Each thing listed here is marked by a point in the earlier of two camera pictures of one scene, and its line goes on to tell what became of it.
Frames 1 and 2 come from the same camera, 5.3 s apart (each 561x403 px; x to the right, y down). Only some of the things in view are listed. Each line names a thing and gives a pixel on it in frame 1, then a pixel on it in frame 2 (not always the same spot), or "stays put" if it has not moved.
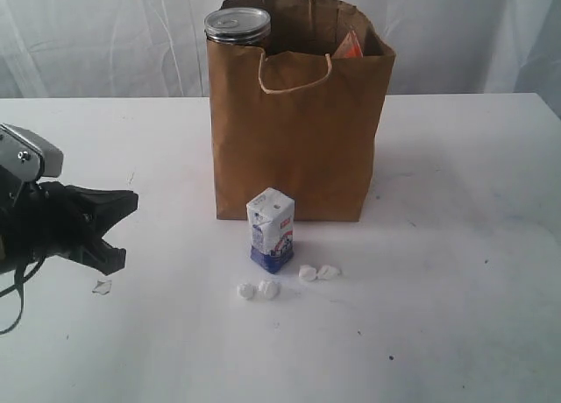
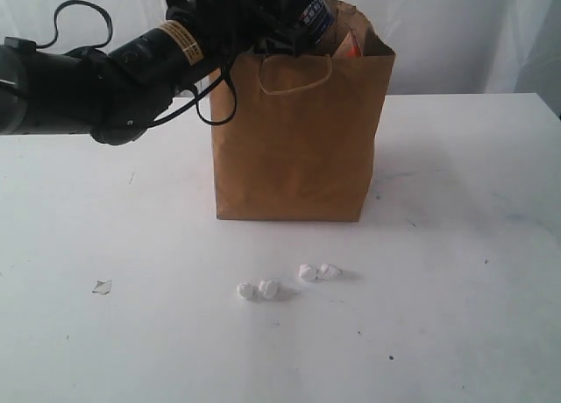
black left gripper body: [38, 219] → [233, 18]
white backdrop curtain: [145, 40] stays put
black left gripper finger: [102, 257] → [288, 40]
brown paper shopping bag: [301, 115] stays put
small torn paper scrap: [102, 286] stays put
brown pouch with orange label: [350, 47] stays put
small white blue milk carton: [271, 219] → [316, 17]
